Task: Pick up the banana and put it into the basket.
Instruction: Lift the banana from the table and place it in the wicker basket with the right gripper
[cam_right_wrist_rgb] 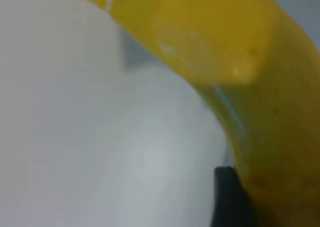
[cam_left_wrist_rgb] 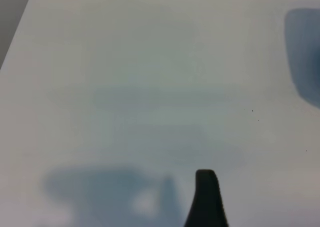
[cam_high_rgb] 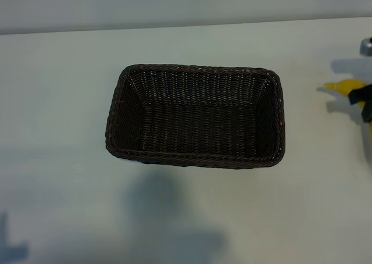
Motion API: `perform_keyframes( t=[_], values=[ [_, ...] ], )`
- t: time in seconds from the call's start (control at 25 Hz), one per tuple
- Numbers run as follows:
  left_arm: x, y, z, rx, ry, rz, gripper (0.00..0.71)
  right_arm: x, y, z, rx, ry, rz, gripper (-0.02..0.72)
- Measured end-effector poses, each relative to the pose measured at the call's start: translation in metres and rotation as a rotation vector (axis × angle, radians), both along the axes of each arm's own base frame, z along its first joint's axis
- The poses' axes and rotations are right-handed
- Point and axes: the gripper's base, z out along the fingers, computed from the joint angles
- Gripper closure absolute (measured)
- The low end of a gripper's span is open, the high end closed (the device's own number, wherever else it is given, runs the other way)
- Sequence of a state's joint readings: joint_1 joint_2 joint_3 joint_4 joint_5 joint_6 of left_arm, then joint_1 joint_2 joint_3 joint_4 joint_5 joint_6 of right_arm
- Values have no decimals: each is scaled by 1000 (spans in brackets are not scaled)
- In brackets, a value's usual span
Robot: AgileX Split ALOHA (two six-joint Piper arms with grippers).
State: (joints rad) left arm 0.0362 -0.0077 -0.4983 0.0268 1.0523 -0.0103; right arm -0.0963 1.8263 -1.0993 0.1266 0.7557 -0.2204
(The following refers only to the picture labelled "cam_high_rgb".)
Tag dark brown wicker basket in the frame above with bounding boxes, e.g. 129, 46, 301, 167
103, 62, 287, 171

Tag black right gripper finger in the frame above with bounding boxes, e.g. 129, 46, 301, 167
348, 83, 372, 106
359, 99, 372, 123

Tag yellow banana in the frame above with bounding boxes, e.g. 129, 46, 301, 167
323, 78, 372, 112

